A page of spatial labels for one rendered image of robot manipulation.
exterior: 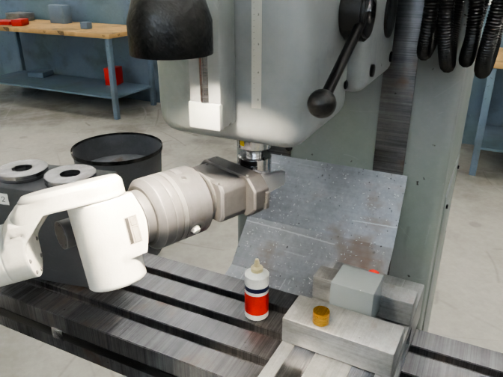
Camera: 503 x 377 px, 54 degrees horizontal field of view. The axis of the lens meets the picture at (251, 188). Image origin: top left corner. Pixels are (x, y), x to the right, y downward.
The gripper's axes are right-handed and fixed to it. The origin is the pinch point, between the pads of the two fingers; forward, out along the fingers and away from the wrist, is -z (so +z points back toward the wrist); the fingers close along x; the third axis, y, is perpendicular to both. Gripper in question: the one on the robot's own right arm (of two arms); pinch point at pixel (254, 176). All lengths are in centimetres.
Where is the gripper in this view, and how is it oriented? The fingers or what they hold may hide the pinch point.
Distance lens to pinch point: 70.2
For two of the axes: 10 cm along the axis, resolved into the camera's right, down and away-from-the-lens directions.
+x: -6.8, -3.0, 6.7
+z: -7.3, 2.7, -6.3
